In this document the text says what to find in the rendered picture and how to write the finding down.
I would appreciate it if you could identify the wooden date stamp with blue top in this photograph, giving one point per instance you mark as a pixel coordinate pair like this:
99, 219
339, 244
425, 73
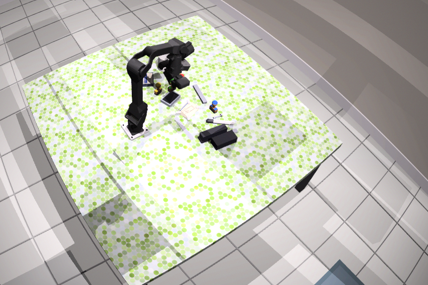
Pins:
213, 106

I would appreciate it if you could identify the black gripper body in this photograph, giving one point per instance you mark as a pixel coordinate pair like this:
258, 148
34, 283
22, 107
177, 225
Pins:
174, 71

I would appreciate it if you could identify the brown wooden rubber stamp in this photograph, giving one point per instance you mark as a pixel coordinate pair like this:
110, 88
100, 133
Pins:
159, 89

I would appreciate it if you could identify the blue stamp pad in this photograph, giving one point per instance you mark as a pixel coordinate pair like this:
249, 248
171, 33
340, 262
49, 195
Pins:
148, 80

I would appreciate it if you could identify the white mug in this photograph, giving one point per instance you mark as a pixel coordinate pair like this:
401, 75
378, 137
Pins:
162, 58

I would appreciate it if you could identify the tan inspection card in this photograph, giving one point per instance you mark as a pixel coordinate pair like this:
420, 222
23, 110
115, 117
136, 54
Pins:
188, 109

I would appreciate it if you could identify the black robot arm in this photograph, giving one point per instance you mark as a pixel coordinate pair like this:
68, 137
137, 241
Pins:
177, 52

